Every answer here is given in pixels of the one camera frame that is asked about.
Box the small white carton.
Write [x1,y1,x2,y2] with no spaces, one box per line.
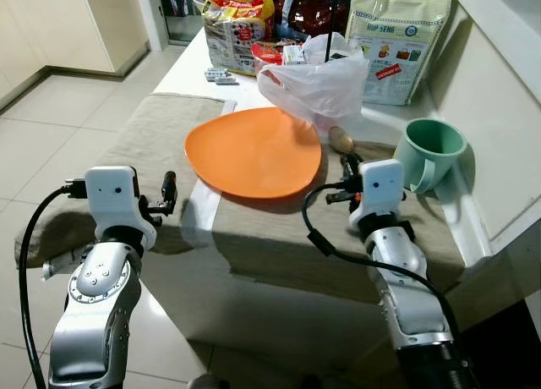
[281,44,307,66]

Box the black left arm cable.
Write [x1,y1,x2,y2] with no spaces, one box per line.
[17,180,89,389]

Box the cream cracker bag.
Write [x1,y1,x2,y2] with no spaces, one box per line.
[345,0,459,107]

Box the cream floor cabinet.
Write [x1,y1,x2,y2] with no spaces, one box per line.
[0,0,151,102]

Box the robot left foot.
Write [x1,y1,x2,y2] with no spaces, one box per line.
[188,374,222,389]

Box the small battery pack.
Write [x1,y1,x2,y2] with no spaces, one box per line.
[207,68,242,86]

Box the white plastic bag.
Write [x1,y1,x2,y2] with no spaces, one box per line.
[256,32,371,123]

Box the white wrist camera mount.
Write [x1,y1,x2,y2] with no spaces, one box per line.
[85,166,158,244]
[349,159,405,231]

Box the dark red snack bag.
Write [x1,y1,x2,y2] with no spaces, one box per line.
[275,0,352,41]

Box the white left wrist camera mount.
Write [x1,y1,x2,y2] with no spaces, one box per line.
[85,166,158,244]

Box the white kitchen counter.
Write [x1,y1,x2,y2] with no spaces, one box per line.
[150,0,541,356]

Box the orange plastic plate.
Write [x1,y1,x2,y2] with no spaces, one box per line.
[184,107,324,200]

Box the yellow green snack pack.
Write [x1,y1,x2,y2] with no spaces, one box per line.
[201,0,277,77]

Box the green plastic mug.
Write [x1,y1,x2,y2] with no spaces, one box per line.
[393,118,468,195]

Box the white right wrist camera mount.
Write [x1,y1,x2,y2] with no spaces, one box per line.
[349,159,405,231]

